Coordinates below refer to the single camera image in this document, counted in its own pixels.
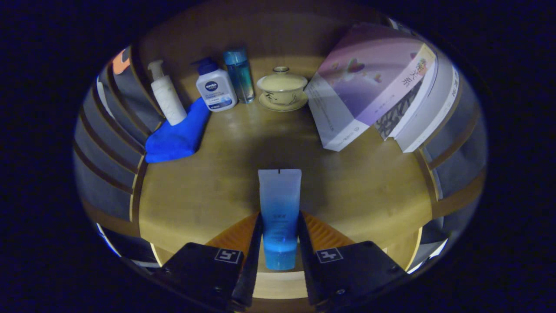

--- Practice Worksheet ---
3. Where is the plain white book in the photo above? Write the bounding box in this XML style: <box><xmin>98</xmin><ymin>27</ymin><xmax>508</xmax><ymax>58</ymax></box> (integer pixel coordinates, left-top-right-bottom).
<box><xmin>388</xmin><ymin>46</ymin><xmax>440</xmax><ymax>140</ymax></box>

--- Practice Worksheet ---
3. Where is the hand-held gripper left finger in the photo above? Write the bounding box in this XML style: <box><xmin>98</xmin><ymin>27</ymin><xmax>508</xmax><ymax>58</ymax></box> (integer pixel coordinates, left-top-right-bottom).
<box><xmin>154</xmin><ymin>212</ymin><xmax>264</xmax><ymax>311</ymax></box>

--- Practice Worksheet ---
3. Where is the cream lidded tea cup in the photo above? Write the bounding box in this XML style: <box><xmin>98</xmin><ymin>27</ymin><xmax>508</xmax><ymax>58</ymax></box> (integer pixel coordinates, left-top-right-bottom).
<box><xmin>257</xmin><ymin>66</ymin><xmax>309</xmax><ymax>112</ymax></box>

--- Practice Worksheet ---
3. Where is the white book with black lettering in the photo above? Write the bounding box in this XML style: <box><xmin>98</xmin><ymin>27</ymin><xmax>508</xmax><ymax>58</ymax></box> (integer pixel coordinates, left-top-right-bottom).
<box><xmin>394</xmin><ymin>52</ymin><xmax>461</xmax><ymax>153</ymax></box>

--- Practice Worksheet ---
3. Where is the purple and white book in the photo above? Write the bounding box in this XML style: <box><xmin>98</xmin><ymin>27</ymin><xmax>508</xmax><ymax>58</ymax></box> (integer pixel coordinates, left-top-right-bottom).
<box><xmin>304</xmin><ymin>23</ymin><xmax>437</xmax><ymax>152</ymax></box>

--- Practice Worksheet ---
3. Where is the blue folded cloth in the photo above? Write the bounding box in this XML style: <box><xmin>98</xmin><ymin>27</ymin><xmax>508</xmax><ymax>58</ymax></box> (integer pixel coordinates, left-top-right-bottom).
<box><xmin>145</xmin><ymin>97</ymin><xmax>211</xmax><ymax>163</ymax></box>

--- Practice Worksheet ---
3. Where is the white pump bottle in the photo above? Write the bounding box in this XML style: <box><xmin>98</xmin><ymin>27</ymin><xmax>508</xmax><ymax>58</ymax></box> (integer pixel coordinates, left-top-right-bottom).
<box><xmin>148</xmin><ymin>60</ymin><xmax>188</xmax><ymax>126</ymax></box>

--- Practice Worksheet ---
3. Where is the blue and white tube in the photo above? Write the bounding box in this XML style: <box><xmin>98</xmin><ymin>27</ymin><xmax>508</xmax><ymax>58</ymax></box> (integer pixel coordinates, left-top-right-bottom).
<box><xmin>258</xmin><ymin>169</ymin><xmax>302</xmax><ymax>271</ymax></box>

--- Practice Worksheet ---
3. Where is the wooden countertop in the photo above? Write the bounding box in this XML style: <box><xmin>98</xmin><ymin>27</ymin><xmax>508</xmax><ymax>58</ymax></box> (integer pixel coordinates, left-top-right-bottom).
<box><xmin>138</xmin><ymin>54</ymin><xmax>435</xmax><ymax>255</ymax></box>

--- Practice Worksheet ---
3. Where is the white bottle with blue cap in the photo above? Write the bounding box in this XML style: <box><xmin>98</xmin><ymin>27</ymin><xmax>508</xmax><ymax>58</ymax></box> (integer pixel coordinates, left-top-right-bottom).
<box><xmin>192</xmin><ymin>57</ymin><xmax>238</xmax><ymax>113</ymax></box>

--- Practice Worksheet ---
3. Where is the teal transparent bottle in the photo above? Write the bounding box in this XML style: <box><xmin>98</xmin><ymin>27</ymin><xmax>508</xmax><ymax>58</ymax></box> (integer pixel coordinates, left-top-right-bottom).
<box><xmin>223</xmin><ymin>48</ymin><xmax>256</xmax><ymax>104</ymax></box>

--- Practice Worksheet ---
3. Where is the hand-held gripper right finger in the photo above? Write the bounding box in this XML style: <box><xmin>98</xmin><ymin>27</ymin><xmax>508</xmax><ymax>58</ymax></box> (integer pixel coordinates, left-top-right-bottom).
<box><xmin>297</xmin><ymin>211</ymin><xmax>411</xmax><ymax>311</ymax></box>

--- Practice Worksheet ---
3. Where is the dark patterned book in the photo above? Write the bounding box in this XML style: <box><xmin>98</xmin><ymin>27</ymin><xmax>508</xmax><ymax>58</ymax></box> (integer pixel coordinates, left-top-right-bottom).
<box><xmin>374</xmin><ymin>78</ymin><xmax>424</xmax><ymax>140</ymax></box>

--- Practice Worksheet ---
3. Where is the brown wooden cabinet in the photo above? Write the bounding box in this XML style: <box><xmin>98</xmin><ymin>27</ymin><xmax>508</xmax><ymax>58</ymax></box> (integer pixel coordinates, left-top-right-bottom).
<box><xmin>74</xmin><ymin>2</ymin><xmax>488</xmax><ymax>311</ymax></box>

